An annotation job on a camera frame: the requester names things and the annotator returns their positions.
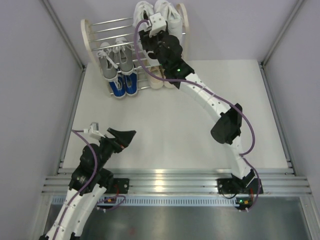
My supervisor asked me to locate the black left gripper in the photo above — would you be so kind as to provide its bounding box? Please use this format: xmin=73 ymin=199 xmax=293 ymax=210
xmin=94 ymin=127 xmax=136 ymax=172

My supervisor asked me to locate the black white sneaker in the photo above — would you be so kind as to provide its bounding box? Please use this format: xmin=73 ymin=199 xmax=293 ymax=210
xmin=142 ymin=49 xmax=160 ymax=67

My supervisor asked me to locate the beige lace sneaker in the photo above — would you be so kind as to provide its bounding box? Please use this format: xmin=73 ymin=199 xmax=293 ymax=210
xmin=160 ymin=67 xmax=176 ymax=89
xmin=147 ymin=66 xmax=164 ymax=90

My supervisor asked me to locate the grey canvas sneaker front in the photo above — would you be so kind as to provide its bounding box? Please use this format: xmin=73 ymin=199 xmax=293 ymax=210
xmin=113 ymin=37 xmax=135 ymax=76

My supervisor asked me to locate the grey canvas sneaker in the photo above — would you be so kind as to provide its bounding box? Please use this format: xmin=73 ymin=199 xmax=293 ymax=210
xmin=113 ymin=37 xmax=135 ymax=76
xmin=96 ymin=42 xmax=118 ymax=82

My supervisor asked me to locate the blue canvas sneaker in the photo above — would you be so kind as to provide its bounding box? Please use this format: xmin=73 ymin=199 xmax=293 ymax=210
xmin=109 ymin=75 xmax=126 ymax=99
xmin=124 ymin=71 xmax=138 ymax=97

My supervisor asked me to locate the grey canvas sneaker back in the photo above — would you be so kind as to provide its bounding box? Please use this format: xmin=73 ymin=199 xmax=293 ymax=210
xmin=96 ymin=42 xmax=118 ymax=82

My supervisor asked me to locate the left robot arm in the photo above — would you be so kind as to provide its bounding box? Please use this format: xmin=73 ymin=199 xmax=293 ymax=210
xmin=40 ymin=122 xmax=137 ymax=240

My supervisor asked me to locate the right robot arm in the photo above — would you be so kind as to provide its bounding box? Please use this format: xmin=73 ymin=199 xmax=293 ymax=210
xmin=137 ymin=30 xmax=255 ymax=193

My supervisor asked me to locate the cream and chrome shoe rack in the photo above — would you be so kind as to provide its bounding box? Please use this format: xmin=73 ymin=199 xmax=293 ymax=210
xmin=81 ymin=3 xmax=189 ymax=94

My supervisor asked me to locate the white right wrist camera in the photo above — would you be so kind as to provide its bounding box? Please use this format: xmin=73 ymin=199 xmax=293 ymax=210
xmin=149 ymin=12 xmax=167 ymax=38

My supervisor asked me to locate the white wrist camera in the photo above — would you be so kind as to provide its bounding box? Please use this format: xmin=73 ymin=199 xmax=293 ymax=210
xmin=149 ymin=12 xmax=167 ymax=38
xmin=83 ymin=122 xmax=104 ymax=140

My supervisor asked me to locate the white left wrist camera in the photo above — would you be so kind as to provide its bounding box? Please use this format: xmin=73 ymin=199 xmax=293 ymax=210
xmin=83 ymin=122 xmax=104 ymax=140

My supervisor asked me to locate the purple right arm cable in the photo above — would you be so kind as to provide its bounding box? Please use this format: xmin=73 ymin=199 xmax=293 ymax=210
xmin=133 ymin=19 xmax=263 ymax=211

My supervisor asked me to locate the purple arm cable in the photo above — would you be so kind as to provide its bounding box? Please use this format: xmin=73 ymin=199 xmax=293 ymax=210
xmin=133 ymin=19 xmax=263 ymax=211
xmin=49 ymin=129 xmax=127 ymax=240

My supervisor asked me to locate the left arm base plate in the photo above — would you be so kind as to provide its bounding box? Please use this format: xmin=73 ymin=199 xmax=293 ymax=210
xmin=107 ymin=178 xmax=130 ymax=195

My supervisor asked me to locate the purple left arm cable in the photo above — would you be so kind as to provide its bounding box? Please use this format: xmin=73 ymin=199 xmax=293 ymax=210
xmin=49 ymin=129 xmax=127 ymax=240

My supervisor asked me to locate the perforated cable duct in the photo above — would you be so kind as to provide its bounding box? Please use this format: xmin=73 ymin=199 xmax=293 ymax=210
xmin=51 ymin=195 xmax=253 ymax=206

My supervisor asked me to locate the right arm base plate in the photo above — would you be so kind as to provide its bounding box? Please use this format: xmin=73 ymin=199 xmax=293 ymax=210
xmin=217 ymin=178 xmax=264 ymax=196

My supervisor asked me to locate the aluminium mounting rail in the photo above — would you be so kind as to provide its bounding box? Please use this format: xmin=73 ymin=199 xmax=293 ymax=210
xmin=41 ymin=167 xmax=313 ymax=196

